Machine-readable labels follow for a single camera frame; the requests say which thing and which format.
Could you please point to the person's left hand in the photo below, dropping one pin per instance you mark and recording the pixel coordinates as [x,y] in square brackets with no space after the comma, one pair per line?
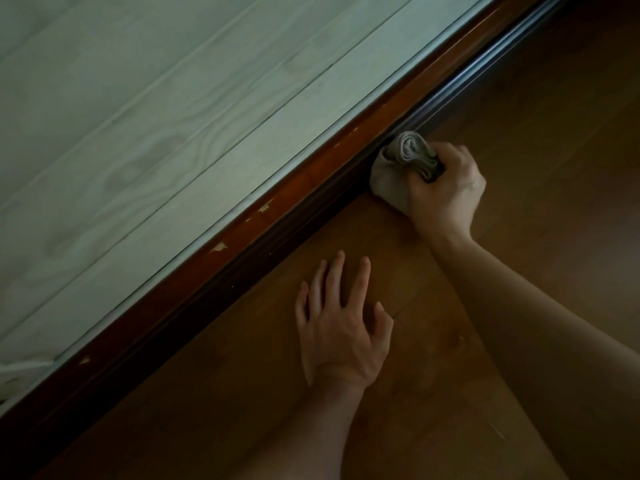
[340,339]

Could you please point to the person's right forearm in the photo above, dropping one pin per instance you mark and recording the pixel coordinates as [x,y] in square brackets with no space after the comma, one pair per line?
[550,344]

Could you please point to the person's right hand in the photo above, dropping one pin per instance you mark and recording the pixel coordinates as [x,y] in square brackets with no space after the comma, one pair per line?
[450,199]

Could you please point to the grey cleaning cloth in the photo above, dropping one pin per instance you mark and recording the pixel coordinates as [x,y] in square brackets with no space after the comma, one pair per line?
[387,182]

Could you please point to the black baseboard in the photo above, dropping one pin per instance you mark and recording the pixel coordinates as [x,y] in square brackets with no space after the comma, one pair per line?
[200,309]

